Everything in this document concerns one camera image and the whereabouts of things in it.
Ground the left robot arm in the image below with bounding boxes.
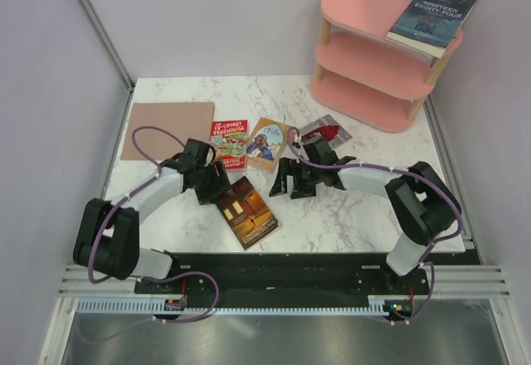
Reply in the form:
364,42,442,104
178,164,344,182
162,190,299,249
73,139,231,293

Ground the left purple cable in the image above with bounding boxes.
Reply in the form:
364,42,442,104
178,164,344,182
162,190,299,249
74,125,221,344

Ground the white slotted cable duct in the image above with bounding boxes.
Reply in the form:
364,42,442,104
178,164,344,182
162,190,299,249
76,296,397,316

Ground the pink Shakespeare story book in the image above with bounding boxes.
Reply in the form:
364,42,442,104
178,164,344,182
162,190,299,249
300,114,352,149

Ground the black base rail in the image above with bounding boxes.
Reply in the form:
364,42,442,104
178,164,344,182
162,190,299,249
134,253,430,304

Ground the brown cardboard file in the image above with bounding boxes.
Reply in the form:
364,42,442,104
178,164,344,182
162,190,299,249
120,102,215,161

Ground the brown Edward Tulane book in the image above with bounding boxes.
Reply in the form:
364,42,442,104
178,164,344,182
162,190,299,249
216,177,280,251

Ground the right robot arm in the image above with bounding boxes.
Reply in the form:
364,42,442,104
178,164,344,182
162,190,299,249
269,138,464,294

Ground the red Treehouse book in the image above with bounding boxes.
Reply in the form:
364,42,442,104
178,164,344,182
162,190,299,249
210,119,248,171

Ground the tan Othello book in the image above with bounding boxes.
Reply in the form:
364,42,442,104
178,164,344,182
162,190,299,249
246,117,290,173

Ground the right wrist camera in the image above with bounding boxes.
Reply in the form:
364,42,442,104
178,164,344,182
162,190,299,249
288,128,302,148

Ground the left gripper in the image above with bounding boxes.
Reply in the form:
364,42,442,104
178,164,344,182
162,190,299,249
192,159,236,206

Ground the pink three-tier shelf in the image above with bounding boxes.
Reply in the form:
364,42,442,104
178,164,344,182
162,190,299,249
310,0,463,133

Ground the blue Nineteen Eighty-Four book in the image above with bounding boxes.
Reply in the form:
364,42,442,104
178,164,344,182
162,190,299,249
386,0,475,58

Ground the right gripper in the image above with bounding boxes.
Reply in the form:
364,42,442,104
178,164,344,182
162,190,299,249
270,157,322,199

